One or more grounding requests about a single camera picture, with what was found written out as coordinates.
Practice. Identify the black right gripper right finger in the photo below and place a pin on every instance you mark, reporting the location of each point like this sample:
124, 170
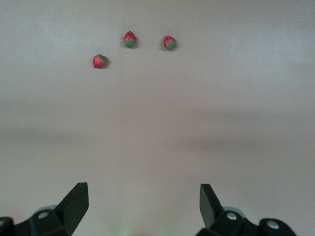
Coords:
216, 221

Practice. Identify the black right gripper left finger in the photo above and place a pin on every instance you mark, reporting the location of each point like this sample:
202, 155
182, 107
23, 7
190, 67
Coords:
66, 216

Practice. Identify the red toy strawberry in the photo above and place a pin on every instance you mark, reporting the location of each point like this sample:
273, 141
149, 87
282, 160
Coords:
169, 43
129, 39
98, 62

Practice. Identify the brown table cloth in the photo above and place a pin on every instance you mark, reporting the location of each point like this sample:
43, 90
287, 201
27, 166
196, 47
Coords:
157, 118

